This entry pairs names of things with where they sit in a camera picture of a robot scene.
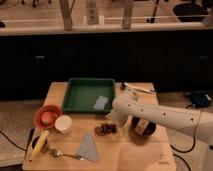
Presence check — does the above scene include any bunch of dark grapes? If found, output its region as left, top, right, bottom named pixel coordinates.
left=94, top=123, right=117, bottom=136

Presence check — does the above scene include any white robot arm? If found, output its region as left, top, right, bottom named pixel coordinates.
left=108, top=90, right=213, bottom=171

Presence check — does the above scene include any light blue cloth in tray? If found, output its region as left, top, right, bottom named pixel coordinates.
left=93, top=96, right=108, bottom=110

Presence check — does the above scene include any green plastic tray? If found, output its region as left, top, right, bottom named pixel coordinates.
left=62, top=78, right=115, bottom=114

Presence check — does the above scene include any brown sponge block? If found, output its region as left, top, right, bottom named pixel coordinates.
left=135, top=119, right=149, bottom=135

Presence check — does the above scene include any white cup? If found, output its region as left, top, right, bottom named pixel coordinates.
left=55, top=115, right=72, bottom=134

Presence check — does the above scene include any black bowl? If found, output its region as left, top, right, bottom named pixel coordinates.
left=131, top=117, right=156, bottom=136

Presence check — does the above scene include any blue triangular cloth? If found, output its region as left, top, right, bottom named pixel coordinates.
left=76, top=133, right=99, bottom=162

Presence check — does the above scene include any orange bowl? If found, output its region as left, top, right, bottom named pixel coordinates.
left=34, top=105, right=62, bottom=129

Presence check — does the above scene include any silver fork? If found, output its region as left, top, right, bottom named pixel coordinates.
left=48, top=149, right=84, bottom=161

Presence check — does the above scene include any small black dish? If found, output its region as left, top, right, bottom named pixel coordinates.
left=32, top=136, right=47, bottom=153

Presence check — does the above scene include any dark blue object on floor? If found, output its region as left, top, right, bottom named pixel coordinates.
left=184, top=91, right=212, bottom=108

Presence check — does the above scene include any black cable right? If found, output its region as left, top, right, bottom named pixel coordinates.
left=169, top=134, right=198, bottom=171

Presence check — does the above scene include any black cable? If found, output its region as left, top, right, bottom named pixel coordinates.
left=169, top=134, right=198, bottom=171
left=0, top=129, right=28, bottom=153

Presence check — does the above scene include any black cable left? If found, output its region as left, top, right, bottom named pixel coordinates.
left=0, top=129, right=28, bottom=153

